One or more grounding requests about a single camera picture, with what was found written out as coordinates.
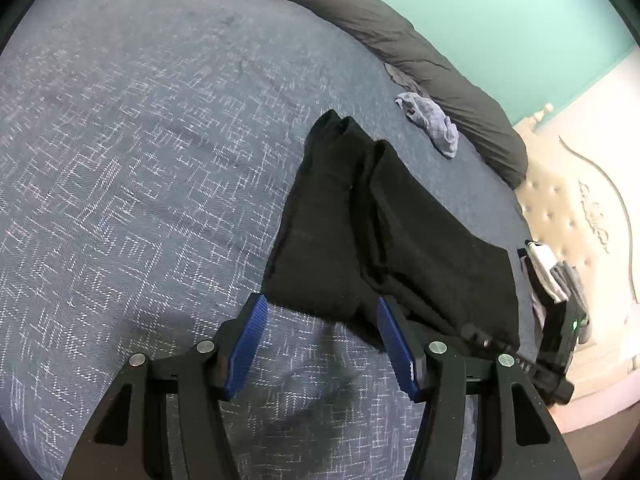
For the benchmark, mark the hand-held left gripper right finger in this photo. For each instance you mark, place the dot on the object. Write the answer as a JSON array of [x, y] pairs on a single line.
[[395, 345]]

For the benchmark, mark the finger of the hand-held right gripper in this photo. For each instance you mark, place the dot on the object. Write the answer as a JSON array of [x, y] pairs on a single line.
[[487, 342]]

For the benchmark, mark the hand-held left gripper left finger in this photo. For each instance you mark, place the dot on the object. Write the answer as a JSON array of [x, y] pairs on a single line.
[[245, 345]]

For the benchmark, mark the black pants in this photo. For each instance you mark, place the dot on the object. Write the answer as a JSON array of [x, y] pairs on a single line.
[[400, 220]]

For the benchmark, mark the grey knit folded garment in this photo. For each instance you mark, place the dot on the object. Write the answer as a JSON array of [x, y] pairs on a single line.
[[577, 290]]

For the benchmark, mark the white folded garment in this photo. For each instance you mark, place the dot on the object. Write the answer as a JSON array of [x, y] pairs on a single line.
[[547, 270]]

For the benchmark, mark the black folded garment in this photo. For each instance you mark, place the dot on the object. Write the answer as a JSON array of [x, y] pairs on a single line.
[[527, 265]]

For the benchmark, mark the cream bed headboard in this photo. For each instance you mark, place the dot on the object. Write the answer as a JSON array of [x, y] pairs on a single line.
[[560, 200]]

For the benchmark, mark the blue checked cloth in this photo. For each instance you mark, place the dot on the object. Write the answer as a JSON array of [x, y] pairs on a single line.
[[435, 122]]

